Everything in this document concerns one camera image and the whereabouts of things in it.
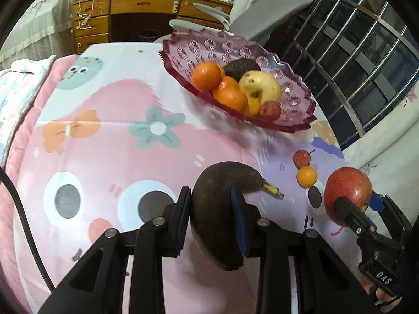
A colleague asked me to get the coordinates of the metal window grille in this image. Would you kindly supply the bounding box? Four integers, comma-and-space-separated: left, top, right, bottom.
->
288, 0, 419, 151

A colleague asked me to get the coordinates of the grey office chair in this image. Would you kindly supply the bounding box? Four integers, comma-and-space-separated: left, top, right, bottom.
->
168, 0, 324, 48

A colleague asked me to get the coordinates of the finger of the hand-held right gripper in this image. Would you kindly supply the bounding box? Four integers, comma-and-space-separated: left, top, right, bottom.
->
334, 196, 378, 235
370, 193, 411, 236

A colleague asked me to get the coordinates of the black cable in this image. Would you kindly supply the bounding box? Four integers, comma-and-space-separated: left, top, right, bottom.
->
0, 167, 56, 293

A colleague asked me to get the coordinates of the pastel floral blanket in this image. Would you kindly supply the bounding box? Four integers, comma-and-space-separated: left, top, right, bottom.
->
0, 55, 56, 171

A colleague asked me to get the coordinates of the round stool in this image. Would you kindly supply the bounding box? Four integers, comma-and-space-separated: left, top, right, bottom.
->
139, 28, 163, 43

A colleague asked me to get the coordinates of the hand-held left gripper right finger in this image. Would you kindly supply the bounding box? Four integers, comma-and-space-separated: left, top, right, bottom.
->
230, 188, 382, 314

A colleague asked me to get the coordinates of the white lace furniture cover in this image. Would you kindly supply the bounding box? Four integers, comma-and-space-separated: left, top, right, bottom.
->
0, 0, 92, 69

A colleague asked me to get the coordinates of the dark avocado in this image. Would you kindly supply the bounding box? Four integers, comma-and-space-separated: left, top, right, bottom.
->
223, 58, 262, 81

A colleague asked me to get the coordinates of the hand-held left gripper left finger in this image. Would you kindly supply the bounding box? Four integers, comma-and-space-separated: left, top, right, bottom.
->
37, 186, 192, 314

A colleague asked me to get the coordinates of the small kumquat orange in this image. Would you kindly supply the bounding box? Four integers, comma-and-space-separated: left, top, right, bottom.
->
244, 96, 261, 117
296, 166, 318, 188

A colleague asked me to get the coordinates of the pink glass fruit bowl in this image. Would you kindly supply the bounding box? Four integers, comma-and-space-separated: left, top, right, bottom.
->
159, 28, 317, 134

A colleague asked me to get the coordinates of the person's right hand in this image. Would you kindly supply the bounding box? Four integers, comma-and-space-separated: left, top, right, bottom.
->
362, 276, 406, 314

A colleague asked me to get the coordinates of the wooden desk with drawers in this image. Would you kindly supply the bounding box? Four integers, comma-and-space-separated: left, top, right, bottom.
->
71, 0, 234, 54

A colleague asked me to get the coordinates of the white charger cable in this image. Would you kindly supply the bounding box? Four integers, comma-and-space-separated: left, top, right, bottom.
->
76, 0, 99, 29

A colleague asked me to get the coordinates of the dark overripe banana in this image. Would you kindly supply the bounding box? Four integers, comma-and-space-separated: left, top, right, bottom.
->
191, 162, 285, 271

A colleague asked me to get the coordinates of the red lychee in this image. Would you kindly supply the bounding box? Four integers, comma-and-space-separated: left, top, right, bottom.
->
292, 149, 315, 169
260, 101, 282, 120

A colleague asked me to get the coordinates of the white floral curtain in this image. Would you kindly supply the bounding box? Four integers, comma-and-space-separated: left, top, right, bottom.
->
340, 82, 419, 236

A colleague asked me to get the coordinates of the red apple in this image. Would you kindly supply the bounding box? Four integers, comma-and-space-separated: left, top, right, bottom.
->
324, 167, 373, 228

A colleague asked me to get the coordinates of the yellow pear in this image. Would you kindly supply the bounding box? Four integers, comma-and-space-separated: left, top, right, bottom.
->
238, 70, 282, 103

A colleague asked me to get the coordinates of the cartoon printed tablecloth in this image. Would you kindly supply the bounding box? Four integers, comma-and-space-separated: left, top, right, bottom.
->
10, 41, 361, 314

